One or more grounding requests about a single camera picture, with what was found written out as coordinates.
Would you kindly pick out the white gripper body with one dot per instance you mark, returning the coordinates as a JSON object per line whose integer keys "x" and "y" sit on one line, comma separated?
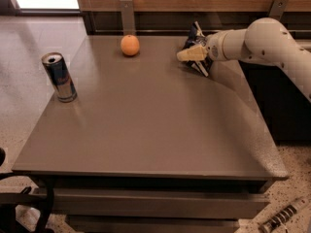
{"x": 212, "y": 48}

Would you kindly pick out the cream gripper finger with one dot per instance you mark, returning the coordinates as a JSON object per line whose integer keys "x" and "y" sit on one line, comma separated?
{"x": 194, "y": 53}

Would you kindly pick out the blue chip bag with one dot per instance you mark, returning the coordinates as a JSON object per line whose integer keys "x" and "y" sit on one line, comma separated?
{"x": 196, "y": 37}

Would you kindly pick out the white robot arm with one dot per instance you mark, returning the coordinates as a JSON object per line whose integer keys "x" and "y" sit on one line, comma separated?
{"x": 265, "y": 41}

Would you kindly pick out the redbull can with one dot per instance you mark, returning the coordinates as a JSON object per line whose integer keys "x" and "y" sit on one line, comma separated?
{"x": 59, "y": 75}

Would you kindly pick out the orange fruit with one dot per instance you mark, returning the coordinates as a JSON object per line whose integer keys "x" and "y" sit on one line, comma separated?
{"x": 130, "y": 45}

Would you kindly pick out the striped tube on floor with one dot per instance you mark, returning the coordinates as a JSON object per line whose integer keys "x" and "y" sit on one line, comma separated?
{"x": 283, "y": 216}

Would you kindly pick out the grey cabinet drawers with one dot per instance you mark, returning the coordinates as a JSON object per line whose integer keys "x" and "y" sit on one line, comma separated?
{"x": 156, "y": 205}

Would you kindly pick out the black chair base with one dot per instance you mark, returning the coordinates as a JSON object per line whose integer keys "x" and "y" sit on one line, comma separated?
{"x": 8, "y": 214}

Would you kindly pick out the left metal bracket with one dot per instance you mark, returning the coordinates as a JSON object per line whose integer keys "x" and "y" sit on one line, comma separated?
{"x": 128, "y": 17}

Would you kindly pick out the metal bracket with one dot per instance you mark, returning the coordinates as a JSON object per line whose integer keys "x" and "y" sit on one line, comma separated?
{"x": 128, "y": 17}
{"x": 277, "y": 8}

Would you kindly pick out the right metal bracket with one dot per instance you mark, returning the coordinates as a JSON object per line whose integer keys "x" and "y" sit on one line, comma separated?
{"x": 277, "y": 8}

